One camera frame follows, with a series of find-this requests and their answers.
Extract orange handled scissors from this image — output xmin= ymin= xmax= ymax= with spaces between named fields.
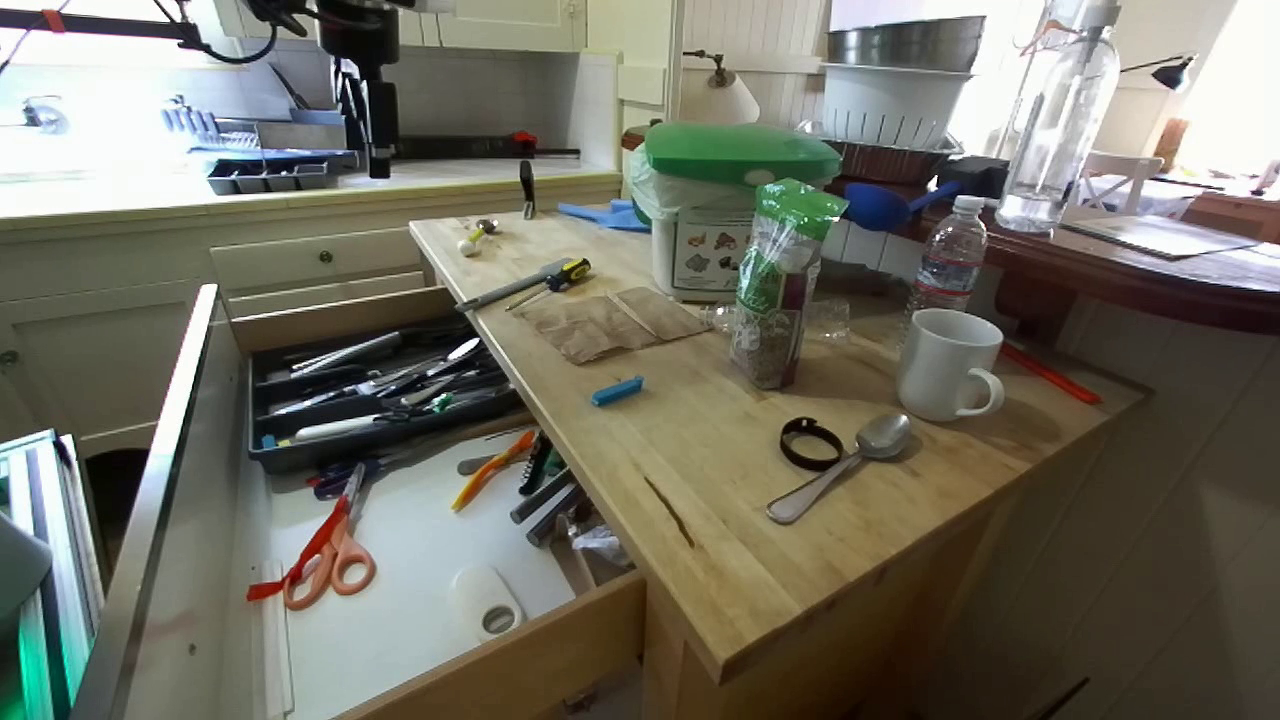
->
xmin=244 ymin=462 xmax=379 ymax=614

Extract white handled knife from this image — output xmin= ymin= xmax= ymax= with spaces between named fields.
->
xmin=283 ymin=413 xmax=390 ymax=453

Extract small plastic water bottle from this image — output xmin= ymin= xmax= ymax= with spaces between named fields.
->
xmin=912 ymin=192 xmax=998 ymax=318

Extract white colander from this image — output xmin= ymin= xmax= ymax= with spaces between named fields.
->
xmin=816 ymin=61 xmax=978 ymax=156

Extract black ring band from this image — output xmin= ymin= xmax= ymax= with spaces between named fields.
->
xmin=774 ymin=413 xmax=849 ymax=477

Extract white bin with green lid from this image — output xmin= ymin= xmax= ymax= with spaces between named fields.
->
xmin=622 ymin=120 xmax=849 ymax=303

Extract green white food bag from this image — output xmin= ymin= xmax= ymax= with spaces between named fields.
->
xmin=727 ymin=176 xmax=850 ymax=396

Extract silver table knife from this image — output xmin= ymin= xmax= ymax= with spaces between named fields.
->
xmin=283 ymin=329 xmax=407 ymax=379

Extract small blue block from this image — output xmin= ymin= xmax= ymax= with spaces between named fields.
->
xmin=590 ymin=370 xmax=649 ymax=413

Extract blue checked cloth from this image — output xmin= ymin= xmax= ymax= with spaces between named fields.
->
xmin=557 ymin=197 xmax=654 ymax=240

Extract wooden drawer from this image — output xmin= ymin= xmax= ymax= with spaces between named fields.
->
xmin=73 ymin=278 xmax=649 ymax=720

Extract metal spoon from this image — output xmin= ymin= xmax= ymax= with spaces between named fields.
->
xmin=765 ymin=409 xmax=919 ymax=528

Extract green metal robot platform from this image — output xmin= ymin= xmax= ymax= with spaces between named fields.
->
xmin=0 ymin=424 xmax=106 ymax=720

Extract tall clear bottle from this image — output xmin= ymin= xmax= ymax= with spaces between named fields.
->
xmin=993 ymin=0 xmax=1127 ymax=240

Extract black handled kitchen tool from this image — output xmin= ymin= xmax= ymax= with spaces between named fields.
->
xmin=516 ymin=431 xmax=561 ymax=498

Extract blue bowl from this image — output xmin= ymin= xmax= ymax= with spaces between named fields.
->
xmin=838 ymin=176 xmax=967 ymax=240

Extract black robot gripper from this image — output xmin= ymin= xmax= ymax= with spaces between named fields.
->
xmin=314 ymin=0 xmax=404 ymax=179

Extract white oval plastic item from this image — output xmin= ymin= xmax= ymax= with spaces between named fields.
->
xmin=445 ymin=565 xmax=530 ymax=642

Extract steel mixing bowl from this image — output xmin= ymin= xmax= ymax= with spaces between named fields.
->
xmin=824 ymin=10 xmax=993 ymax=76

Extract black rod with red mark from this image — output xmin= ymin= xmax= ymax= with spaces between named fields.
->
xmin=0 ymin=8 xmax=182 ymax=44

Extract dark grey cutlery tray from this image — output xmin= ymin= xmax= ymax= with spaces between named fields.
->
xmin=244 ymin=315 xmax=526 ymax=477

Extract yellow black screwdriver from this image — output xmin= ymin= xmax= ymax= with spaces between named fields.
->
xmin=539 ymin=257 xmax=595 ymax=296

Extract white ceramic mug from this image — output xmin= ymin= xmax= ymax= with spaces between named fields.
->
xmin=893 ymin=303 xmax=1013 ymax=428

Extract orange handled peeler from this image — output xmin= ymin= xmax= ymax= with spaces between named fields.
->
xmin=448 ymin=424 xmax=543 ymax=515

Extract black cable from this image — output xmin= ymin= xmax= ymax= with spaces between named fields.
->
xmin=156 ymin=0 xmax=287 ymax=67

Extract cabinet drawer front with knob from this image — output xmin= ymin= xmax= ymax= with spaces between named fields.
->
xmin=209 ymin=223 xmax=431 ymax=301

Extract dark wooden counter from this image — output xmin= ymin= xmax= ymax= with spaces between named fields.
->
xmin=978 ymin=192 xmax=1280 ymax=341

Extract table lamp with shade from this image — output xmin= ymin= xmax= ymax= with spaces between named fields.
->
xmin=675 ymin=49 xmax=767 ymax=133

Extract red stick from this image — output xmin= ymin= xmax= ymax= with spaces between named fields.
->
xmin=998 ymin=341 xmax=1108 ymax=409

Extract white paper sheet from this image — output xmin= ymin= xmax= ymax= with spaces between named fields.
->
xmin=1054 ymin=207 xmax=1232 ymax=262

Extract dark ice cube tray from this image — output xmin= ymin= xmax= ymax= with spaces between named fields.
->
xmin=202 ymin=152 xmax=361 ymax=198

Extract black desk lamp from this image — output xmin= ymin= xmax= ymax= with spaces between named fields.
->
xmin=1114 ymin=53 xmax=1201 ymax=97

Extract brown cork mat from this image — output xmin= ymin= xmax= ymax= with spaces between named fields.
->
xmin=508 ymin=288 xmax=660 ymax=369
xmin=612 ymin=285 xmax=714 ymax=342

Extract yellow handled ice cream scoop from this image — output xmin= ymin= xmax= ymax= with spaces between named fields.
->
xmin=457 ymin=217 xmax=505 ymax=260

